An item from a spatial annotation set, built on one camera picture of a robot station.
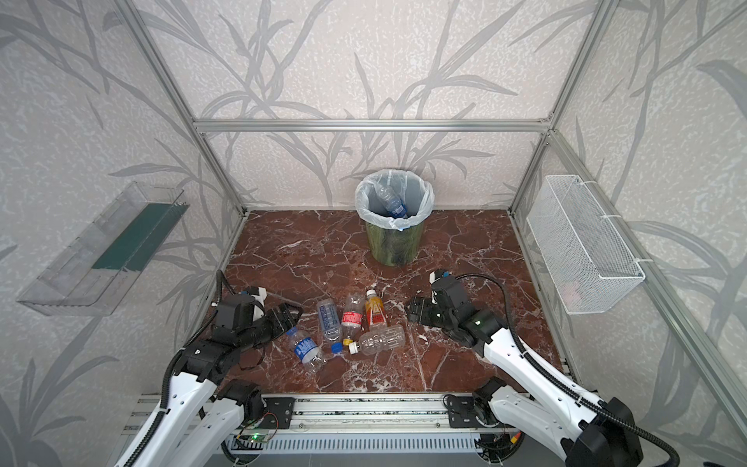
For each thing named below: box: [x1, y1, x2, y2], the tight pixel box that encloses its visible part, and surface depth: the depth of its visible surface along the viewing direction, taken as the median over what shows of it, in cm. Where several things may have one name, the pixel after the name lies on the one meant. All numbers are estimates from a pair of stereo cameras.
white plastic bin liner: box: [355, 168, 435, 232], surface depth 95 cm
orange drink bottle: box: [365, 288, 388, 331], surface depth 88 cm
